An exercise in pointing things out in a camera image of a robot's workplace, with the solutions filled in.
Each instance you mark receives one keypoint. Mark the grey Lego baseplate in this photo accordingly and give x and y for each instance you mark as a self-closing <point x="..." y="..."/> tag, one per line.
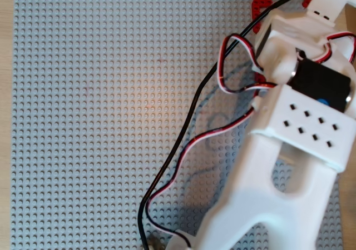
<point x="83" y="122"/>

